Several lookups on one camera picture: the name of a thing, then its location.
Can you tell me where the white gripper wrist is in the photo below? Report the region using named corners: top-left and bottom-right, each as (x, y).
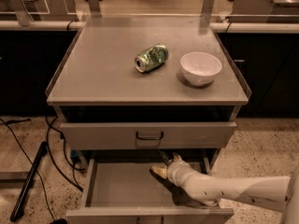
top-left (150, 152), bottom-right (195, 187)

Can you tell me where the blue silver redbull can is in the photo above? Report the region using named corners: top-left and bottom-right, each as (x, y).
top-left (159, 150), bottom-right (173, 166)

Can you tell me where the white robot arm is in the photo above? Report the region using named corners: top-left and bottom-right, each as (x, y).
top-left (150, 151), bottom-right (299, 224)

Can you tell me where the grey top drawer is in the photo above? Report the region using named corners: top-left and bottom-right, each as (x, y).
top-left (61, 122), bottom-right (236, 150)

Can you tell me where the grey open middle drawer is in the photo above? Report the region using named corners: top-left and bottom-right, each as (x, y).
top-left (66, 150), bottom-right (234, 224)

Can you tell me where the grey metal drawer cabinet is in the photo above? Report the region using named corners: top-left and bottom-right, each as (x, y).
top-left (45, 15), bottom-right (252, 224)

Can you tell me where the crushed green soda can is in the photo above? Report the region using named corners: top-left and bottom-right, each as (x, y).
top-left (135, 44), bottom-right (169, 73)

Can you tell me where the white ceramic bowl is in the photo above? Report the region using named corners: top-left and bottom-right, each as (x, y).
top-left (180, 52), bottom-right (222, 86)

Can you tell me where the black bar on floor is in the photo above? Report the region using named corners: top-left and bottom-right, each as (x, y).
top-left (10, 142), bottom-right (47, 222)

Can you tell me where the black top drawer handle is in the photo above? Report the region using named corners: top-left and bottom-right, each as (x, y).
top-left (135, 132), bottom-right (164, 141)

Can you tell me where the black floor cable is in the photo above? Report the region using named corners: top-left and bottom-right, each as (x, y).
top-left (0, 115), bottom-right (87, 224)

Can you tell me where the white counter rail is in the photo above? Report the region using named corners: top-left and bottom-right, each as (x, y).
top-left (0, 21), bottom-right (299, 34)

